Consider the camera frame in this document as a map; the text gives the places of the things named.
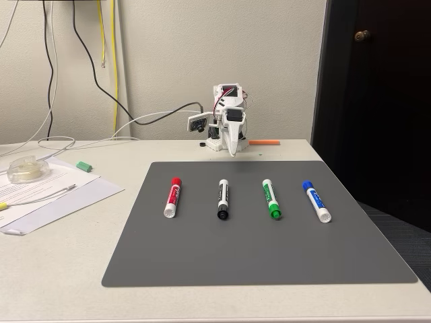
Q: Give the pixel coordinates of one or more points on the orange marker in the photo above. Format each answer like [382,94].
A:
[264,142]

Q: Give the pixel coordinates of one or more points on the black marker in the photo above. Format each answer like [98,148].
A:
[223,198]

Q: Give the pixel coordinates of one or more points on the green marker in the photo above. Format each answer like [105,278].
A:
[270,198]

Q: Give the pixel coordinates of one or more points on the red marker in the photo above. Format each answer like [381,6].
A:
[173,198]

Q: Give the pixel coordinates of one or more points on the blue marker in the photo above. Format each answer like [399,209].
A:
[316,202]

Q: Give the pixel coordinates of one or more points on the green marker cap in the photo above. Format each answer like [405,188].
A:
[84,166]

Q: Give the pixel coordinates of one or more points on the grey mat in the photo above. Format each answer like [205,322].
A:
[256,249]

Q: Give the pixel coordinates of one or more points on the dark door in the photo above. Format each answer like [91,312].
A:
[380,117]

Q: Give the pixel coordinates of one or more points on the white blank paper sheet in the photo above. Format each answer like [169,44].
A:
[91,195]

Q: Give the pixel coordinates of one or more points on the brass door knob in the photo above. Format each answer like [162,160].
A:
[362,35]

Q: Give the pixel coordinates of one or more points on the white printed paper sheet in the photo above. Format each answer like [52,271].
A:
[40,188]

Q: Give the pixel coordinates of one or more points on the clear tape dispenser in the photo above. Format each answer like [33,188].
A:
[27,170]

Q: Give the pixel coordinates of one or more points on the yellow highlighter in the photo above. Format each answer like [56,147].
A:
[2,206]

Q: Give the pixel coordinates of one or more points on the white gripper camera module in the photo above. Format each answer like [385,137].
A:
[197,121]

